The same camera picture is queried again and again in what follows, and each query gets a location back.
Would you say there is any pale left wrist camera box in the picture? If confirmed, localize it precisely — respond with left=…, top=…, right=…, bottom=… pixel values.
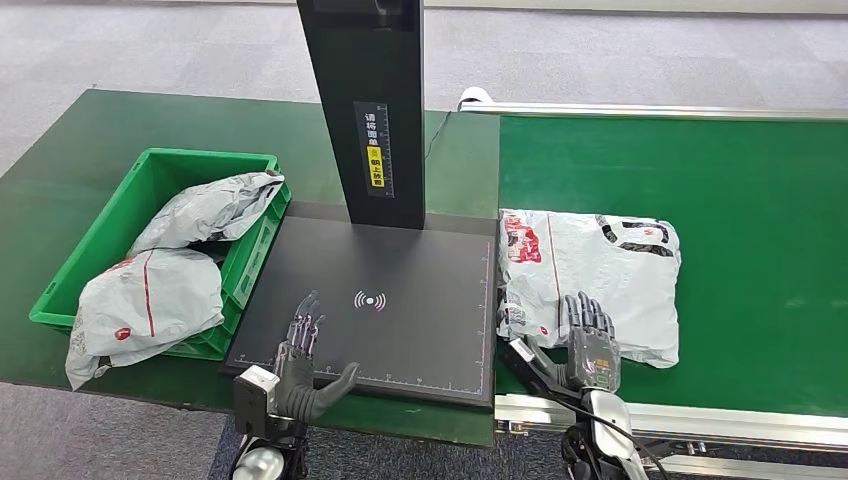
left=233, top=365, right=283, bottom=439

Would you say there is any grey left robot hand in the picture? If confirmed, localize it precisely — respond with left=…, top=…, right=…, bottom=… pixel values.
left=274, top=290, right=361, bottom=415

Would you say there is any aluminium conveyor side rail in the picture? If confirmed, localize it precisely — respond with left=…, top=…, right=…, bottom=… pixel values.
left=458, top=101, right=848, bottom=122
left=494, top=394, right=848, bottom=480

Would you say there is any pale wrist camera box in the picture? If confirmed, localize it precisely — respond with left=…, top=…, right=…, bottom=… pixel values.
left=233, top=365, right=283, bottom=439
left=500, top=336, right=564, bottom=402

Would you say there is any black yellow column label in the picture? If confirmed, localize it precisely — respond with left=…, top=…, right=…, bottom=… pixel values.
left=353, top=101, right=395, bottom=199

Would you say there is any grey mailer bag black print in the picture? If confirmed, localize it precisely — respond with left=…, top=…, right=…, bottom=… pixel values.
left=496, top=208, right=682, bottom=370

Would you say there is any green conveyor belt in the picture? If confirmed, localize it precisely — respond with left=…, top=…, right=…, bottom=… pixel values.
left=496, top=115, right=848, bottom=419

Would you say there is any thin black scanner cable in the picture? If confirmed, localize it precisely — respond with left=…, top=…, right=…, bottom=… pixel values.
left=423, top=111, right=453, bottom=162

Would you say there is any crumpled plain grey mailer bag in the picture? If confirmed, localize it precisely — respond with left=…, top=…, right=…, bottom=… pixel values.
left=127, top=172, right=286, bottom=258

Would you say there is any black scanner machine with column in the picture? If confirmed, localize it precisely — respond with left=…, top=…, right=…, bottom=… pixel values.
left=221, top=0, right=499, bottom=410

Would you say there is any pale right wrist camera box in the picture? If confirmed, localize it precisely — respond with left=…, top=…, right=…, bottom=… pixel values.
left=500, top=336, right=564, bottom=402

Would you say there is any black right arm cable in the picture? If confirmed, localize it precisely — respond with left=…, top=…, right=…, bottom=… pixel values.
left=543, top=394, right=670, bottom=480

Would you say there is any white conveyor end roller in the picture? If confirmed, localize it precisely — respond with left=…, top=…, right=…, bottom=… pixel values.
left=457, top=86, right=495, bottom=113

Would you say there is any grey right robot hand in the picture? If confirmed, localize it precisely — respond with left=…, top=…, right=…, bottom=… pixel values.
left=528, top=291, right=623, bottom=393

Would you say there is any green plastic crate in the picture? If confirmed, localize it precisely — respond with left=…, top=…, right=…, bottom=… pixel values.
left=29, top=147, right=293, bottom=362

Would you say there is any grey mailer bag red stripe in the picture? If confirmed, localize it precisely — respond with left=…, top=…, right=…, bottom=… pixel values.
left=64, top=248, right=225, bottom=391

